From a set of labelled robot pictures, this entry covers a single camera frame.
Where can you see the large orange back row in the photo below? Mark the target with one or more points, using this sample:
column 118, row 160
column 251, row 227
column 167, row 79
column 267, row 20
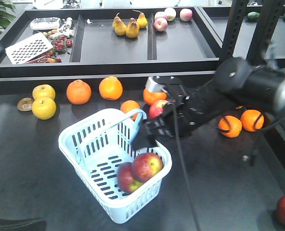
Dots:
column 110, row 88

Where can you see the orange behind apples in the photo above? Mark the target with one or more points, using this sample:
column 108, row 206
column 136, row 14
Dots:
column 151, row 97

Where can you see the black rack upright post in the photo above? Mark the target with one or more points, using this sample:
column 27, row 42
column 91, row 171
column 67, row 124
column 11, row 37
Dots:
column 249, row 30

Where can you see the brown mushroom slice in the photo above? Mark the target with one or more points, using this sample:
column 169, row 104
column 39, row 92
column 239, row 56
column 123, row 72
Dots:
column 25, row 104

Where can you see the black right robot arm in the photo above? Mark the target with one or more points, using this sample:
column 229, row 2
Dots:
column 234, row 83

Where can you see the brown pear right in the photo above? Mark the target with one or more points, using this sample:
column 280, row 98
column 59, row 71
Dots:
column 142, row 21

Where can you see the black wooden produce stand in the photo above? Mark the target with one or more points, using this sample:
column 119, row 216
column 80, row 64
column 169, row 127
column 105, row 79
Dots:
column 215, row 183

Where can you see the red apple left pair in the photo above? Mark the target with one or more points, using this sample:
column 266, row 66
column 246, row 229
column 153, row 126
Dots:
column 157, row 108

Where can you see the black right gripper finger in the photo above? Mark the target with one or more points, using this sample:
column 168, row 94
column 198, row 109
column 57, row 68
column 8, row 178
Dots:
column 143, row 139

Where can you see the small orange lower right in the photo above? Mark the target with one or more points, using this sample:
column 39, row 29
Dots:
column 252, row 120

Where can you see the light blue plastic basket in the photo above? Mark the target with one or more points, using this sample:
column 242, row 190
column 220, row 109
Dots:
column 97, row 145

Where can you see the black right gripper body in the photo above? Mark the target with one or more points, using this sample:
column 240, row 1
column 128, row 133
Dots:
column 188, row 110

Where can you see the small orange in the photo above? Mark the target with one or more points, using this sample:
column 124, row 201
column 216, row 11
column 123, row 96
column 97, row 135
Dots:
column 129, row 105
column 230, row 126
column 252, row 120

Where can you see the white perforated grater board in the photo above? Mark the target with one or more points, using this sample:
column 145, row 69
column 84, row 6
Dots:
column 28, row 49

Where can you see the brown pear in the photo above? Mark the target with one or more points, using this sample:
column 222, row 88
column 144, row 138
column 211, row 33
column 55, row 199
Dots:
column 142, row 21
column 133, row 29
column 118, row 26

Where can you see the orange with knob top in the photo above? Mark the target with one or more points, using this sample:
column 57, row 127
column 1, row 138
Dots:
column 78, row 92

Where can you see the small orange front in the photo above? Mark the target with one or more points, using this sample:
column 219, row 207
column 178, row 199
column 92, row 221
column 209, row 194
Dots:
column 129, row 105

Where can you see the brown pear middle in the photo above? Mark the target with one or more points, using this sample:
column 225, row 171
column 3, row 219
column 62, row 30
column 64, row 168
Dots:
column 133, row 29

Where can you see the pink apple back right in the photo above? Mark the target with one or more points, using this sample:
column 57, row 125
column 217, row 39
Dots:
column 186, row 15

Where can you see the yellow pear back left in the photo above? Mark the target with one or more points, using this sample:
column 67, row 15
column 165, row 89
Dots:
column 44, row 90

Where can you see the yellow pear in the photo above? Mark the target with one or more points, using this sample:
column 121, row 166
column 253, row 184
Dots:
column 44, row 108
column 44, row 90

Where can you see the yellow pear front left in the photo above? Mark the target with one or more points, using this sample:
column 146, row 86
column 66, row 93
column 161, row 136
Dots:
column 44, row 108

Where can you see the red yellow apple front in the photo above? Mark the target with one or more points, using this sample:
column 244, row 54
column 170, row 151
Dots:
column 126, row 180

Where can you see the pink peach apple front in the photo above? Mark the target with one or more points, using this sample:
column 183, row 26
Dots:
column 160, row 24

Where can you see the brown pear left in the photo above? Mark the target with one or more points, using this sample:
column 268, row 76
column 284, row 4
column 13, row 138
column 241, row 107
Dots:
column 118, row 26

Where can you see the small orange lower left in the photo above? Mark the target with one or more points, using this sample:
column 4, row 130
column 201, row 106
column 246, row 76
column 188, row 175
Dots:
column 230, row 126

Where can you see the pale apple back middle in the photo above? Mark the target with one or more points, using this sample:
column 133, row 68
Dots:
column 170, row 13

